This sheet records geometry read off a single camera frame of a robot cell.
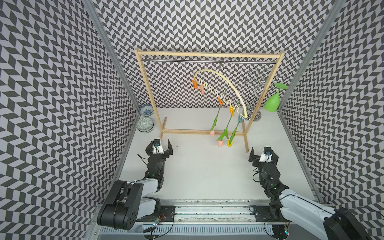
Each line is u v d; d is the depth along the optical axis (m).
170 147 0.79
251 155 0.77
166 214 0.74
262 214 0.74
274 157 0.74
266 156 0.69
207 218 0.72
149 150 0.77
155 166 0.63
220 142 0.87
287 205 0.59
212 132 0.91
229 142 0.83
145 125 1.05
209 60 0.65
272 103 0.88
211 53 0.62
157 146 0.71
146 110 1.16
